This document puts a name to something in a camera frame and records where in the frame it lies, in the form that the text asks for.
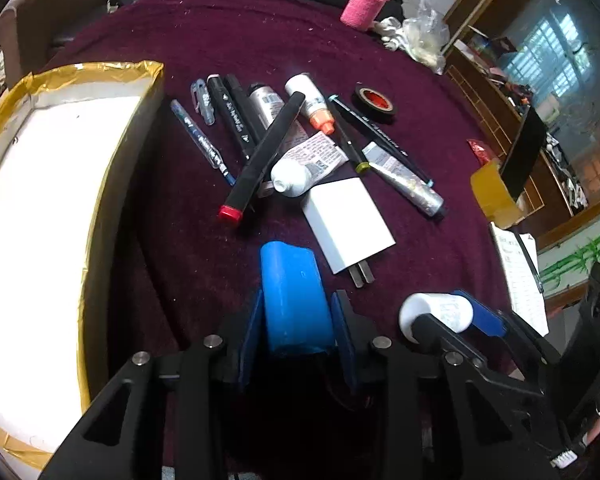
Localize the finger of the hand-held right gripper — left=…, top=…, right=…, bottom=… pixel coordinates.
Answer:
left=452, top=289, right=565, bottom=367
left=411, top=314, right=548, bottom=403

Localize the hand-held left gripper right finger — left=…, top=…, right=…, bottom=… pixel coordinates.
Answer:
left=329, top=290, right=567, bottom=480

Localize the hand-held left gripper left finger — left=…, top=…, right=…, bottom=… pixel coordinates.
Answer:
left=37, top=287, right=267, bottom=480

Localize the small white plastic bottle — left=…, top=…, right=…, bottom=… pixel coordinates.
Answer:
left=399, top=292, right=475, bottom=343

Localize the blue battery pack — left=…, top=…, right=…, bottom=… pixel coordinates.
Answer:
left=259, top=241, right=337, bottom=358

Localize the white charger plug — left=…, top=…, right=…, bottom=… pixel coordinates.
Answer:
left=301, top=177, right=397, bottom=289

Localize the long silver printed tube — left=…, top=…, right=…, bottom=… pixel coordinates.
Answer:
left=362, top=142, right=446, bottom=220

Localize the white ointment tube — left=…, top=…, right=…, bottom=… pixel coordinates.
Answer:
left=270, top=131, right=349, bottom=197

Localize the black pen with blue end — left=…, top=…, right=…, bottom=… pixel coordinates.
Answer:
left=340, top=104, right=436, bottom=188

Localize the black marker with red cap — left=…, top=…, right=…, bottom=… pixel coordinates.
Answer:
left=217, top=91, right=307, bottom=223

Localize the black pen with olive end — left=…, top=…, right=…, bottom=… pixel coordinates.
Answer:
left=327, top=94, right=370, bottom=175

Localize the black marker with white print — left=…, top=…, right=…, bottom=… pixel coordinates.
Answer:
left=206, top=74, right=257, bottom=161

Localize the plain black marker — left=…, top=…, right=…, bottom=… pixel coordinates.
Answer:
left=224, top=74, right=268, bottom=137

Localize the short silver tube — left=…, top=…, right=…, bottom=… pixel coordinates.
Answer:
left=247, top=82, right=286, bottom=129

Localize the clear pen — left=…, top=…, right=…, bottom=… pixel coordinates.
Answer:
left=190, top=79, right=217, bottom=127

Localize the cardboard box with yellow tape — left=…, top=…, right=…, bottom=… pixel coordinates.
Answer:
left=0, top=60, right=166, bottom=472

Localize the white bottle with orange cap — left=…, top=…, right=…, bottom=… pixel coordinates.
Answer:
left=284, top=74, right=336, bottom=136

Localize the person's right hand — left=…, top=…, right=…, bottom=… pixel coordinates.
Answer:
left=582, top=417, right=600, bottom=450

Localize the white notebook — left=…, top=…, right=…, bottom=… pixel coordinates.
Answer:
left=490, top=222, right=551, bottom=338

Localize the dark pen on notebook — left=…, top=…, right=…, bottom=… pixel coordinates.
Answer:
left=517, top=232, right=545, bottom=294

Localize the green bamboo print panel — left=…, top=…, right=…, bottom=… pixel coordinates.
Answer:
left=537, top=224, right=600, bottom=292

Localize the yellow tape roll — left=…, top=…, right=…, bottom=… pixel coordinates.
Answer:
left=470, top=157, right=529, bottom=227

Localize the red packet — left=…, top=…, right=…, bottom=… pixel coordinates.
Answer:
left=467, top=139, right=494, bottom=166

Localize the black phone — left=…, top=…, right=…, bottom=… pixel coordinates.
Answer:
left=500, top=105, right=549, bottom=199

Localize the wooden cabinet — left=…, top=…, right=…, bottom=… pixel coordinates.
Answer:
left=442, top=0, right=600, bottom=251

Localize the black tape roll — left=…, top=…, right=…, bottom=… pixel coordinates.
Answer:
left=352, top=86, right=397, bottom=124

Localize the clear plastic bag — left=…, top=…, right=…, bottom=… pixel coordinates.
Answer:
left=402, top=0, right=452, bottom=76

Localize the white cloth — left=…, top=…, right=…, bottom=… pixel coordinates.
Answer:
left=375, top=15, right=407, bottom=52

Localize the pink knitted bottle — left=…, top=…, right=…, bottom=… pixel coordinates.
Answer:
left=340, top=0, right=391, bottom=31

